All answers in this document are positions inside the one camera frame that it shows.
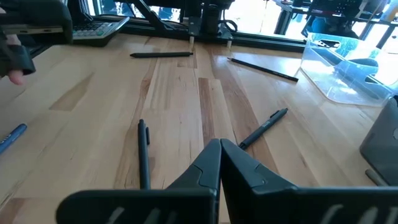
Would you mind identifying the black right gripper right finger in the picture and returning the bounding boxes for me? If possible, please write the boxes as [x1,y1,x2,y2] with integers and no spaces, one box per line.
[220,138,398,224]

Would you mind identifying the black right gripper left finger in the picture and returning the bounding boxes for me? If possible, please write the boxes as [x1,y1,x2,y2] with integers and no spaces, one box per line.
[55,138,222,224]

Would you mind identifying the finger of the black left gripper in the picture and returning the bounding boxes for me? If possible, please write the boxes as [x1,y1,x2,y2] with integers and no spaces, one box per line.
[0,30,37,78]

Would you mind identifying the pink pencil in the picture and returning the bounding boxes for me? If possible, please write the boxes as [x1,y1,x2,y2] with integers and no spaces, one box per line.
[0,33,26,86]

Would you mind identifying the black pen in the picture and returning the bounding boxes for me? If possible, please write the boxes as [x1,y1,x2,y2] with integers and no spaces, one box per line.
[129,51,194,59]
[137,118,152,190]
[238,107,289,151]

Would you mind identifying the blue Madisi crayon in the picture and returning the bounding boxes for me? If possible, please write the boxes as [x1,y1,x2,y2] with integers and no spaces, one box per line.
[0,123,28,156]

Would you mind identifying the black pencil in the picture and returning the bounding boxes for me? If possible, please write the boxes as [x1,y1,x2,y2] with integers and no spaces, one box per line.
[226,57,300,83]

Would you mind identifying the grey crayon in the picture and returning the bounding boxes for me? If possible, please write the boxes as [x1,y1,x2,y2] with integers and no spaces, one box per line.
[364,169,389,187]

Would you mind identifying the grey desk calculator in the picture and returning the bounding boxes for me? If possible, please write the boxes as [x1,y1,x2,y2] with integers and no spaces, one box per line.
[72,16,131,47]

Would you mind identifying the clear plastic bin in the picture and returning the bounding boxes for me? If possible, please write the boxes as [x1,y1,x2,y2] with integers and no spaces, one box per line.
[300,32,398,108]

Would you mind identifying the grey translucent plastic bin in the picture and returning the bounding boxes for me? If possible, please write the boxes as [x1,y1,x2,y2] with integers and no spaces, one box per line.
[359,95,398,187]

